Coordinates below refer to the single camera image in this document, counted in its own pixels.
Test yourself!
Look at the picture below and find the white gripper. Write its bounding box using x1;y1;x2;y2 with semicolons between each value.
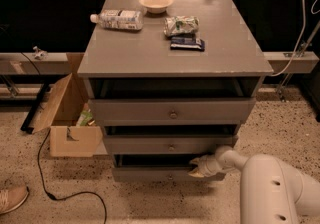
188;155;222;178

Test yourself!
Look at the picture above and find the grey bottom drawer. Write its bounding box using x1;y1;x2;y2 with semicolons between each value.
112;154;225;182

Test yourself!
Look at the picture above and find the grey drawer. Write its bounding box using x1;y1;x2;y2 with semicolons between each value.
112;154;225;182
88;98;255;126
104;135;238;155

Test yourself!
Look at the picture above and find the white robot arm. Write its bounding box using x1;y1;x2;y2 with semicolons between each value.
189;146;320;224

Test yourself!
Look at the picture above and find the grey middle drawer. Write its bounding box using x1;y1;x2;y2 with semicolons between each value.
104;135;238;155

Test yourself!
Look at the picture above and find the grey drawer cabinet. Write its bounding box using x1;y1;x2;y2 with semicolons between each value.
77;0;275;182

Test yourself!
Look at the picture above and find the grey top drawer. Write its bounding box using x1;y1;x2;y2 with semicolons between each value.
88;98;255;126

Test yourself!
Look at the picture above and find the open cardboard box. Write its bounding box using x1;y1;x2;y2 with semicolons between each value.
33;53;102;157

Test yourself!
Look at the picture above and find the green packet in box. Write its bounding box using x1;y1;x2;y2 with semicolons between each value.
76;110;93;126

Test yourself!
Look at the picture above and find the dark blue snack packet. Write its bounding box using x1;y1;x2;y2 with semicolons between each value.
170;37;205;52

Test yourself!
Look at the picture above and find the green white snack bag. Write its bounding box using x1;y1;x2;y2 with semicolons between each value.
164;16;199;37

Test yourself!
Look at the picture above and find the clear plastic water bottle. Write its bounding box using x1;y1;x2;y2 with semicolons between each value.
90;10;143;31

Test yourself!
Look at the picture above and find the white ceramic bowl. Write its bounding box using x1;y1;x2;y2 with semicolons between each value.
139;0;174;14

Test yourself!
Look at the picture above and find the black metal stand leg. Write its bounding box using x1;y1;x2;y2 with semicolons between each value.
20;83;50;134

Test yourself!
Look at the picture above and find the beige sneaker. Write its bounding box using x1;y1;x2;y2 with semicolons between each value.
0;185;29;214

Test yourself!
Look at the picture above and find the small clear plastic object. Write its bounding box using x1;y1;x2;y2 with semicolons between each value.
33;46;48;60

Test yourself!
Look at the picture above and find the black floor cable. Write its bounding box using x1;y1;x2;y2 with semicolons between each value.
0;24;108;224

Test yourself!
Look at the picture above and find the white hanging cable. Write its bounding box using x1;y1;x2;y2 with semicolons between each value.
269;0;308;78

